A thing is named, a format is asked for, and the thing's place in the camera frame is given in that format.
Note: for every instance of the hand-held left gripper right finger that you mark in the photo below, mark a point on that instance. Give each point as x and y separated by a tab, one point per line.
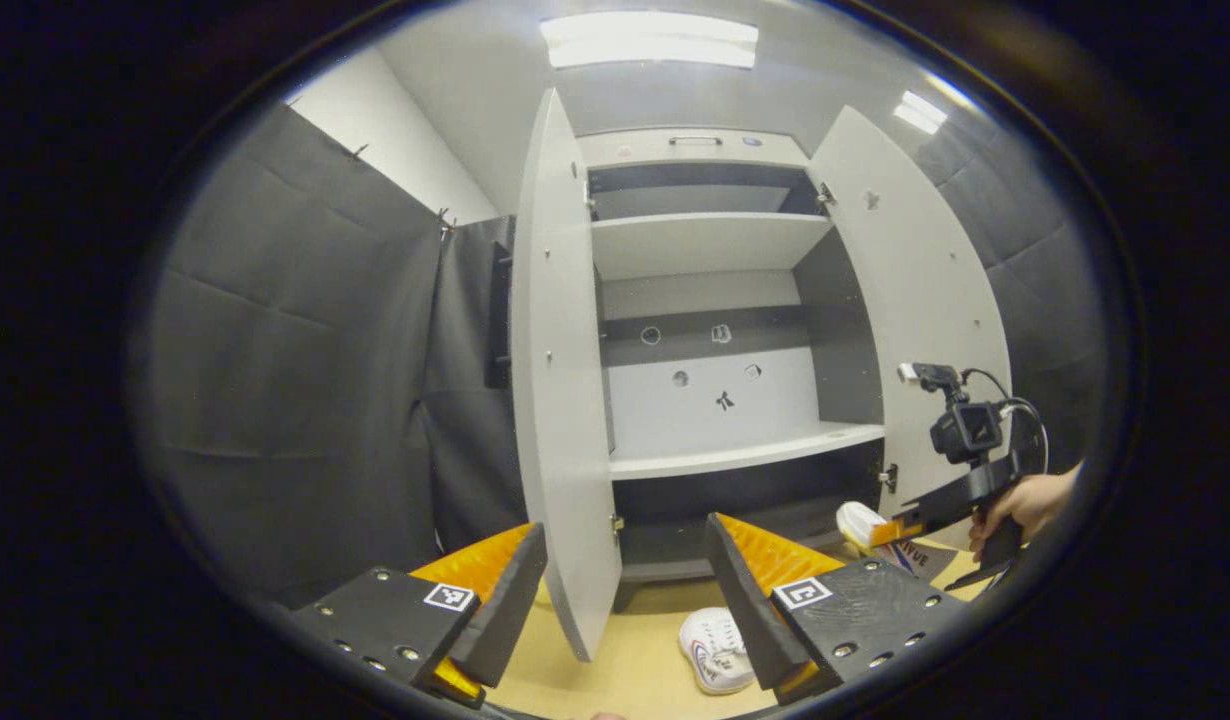
745	610

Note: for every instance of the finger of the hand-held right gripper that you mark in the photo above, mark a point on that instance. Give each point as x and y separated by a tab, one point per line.
895	528

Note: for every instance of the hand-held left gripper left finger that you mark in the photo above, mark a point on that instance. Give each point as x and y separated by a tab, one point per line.
505	620

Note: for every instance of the white striped shoe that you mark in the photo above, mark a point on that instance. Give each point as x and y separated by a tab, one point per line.
857	520
710	650

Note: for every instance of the grey shoe cabinet door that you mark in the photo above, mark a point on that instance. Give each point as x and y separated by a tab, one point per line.
565	400
915	290

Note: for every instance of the grey shoe cabinet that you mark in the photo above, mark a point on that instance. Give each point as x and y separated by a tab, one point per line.
775	400

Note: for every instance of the grey cabinet drawer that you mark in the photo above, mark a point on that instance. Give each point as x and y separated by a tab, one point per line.
655	150

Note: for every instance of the black backdrop cloth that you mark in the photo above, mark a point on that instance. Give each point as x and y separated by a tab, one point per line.
295	350
1035	250

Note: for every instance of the small ceiling light panel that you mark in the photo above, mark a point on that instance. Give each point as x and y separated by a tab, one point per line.
920	112

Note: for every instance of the large ceiling light panel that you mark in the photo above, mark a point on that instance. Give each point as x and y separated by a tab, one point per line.
650	40

